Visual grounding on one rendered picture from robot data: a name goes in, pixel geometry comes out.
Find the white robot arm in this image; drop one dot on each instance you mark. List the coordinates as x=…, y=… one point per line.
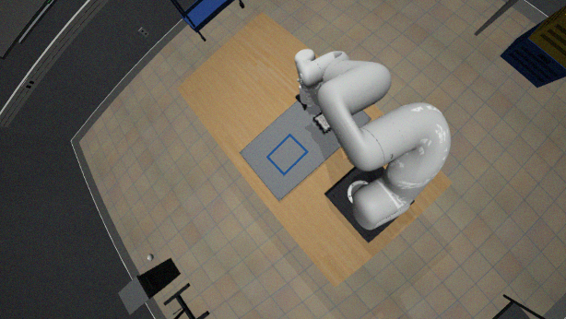
x=419, y=127

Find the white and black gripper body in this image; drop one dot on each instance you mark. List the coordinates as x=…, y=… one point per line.
x=309, y=97

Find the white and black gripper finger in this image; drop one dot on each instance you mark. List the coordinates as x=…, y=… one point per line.
x=304, y=106

